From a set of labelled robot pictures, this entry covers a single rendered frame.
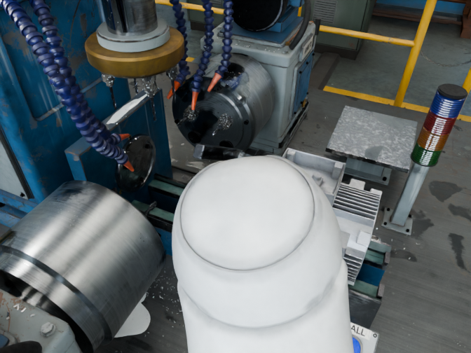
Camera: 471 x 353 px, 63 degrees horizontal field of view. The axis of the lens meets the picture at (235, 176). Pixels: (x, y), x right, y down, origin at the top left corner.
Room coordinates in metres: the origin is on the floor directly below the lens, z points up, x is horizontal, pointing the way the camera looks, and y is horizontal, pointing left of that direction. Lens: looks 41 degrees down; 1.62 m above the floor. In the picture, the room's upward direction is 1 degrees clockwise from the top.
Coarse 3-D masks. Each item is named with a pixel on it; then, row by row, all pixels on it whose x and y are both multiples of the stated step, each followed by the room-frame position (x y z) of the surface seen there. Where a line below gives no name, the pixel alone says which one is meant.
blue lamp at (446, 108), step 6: (438, 96) 0.74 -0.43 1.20; (432, 102) 0.75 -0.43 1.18; (438, 102) 0.74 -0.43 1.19; (444, 102) 0.73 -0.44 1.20; (450, 102) 0.72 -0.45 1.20; (456, 102) 0.72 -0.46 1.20; (462, 102) 0.72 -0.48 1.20; (432, 108) 0.75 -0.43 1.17; (438, 108) 0.73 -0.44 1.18; (444, 108) 0.72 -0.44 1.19; (450, 108) 0.72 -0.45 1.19; (456, 108) 0.72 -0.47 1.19; (438, 114) 0.73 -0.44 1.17; (444, 114) 0.72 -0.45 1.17; (450, 114) 0.72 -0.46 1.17; (456, 114) 0.72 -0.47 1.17
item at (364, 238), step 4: (372, 188) 0.57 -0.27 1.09; (372, 192) 0.56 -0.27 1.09; (376, 192) 0.56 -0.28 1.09; (380, 192) 0.56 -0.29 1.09; (360, 232) 0.46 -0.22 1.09; (364, 232) 0.46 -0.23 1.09; (360, 236) 0.45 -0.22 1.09; (364, 236) 0.45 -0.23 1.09; (368, 236) 0.45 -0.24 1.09; (360, 240) 0.45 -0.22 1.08; (364, 240) 0.44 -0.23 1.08; (368, 240) 0.44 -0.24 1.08; (360, 244) 0.44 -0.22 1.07; (364, 244) 0.44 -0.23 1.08; (368, 244) 0.44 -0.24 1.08; (352, 284) 0.44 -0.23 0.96
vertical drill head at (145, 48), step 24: (120, 0) 0.66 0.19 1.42; (144, 0) 0.68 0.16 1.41; (120, 24) 0.66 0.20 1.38; (144, 24) 0.67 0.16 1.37; (96, 48) 0.66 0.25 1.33; (120, 48) 0.64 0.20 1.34; (144, 48) 0.65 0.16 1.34; (168, 48) 0.66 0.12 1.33; (120, 72) 0.62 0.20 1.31; (144, 72) 0.62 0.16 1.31; (168, 72) 0.71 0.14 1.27
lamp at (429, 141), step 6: (420, 132) 0.76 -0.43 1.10; (426, 132) 0.74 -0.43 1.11; (450, 132) 0.73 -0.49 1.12; (420, 138) 0.75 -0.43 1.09; (426, 138) 0.73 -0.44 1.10; (432, 138) 0.72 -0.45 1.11; (438, 138) 0.72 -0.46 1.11; (444, 138) 0.72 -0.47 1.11; (420, 144) 0.74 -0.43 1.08; (426, 144) 0.73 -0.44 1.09; (432, 144) 0.72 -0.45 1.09; (438, 144) 0.72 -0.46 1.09; (444, 144) 0.73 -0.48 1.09; (432, 150) 0.72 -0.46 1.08; (438, 150) 0.72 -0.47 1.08
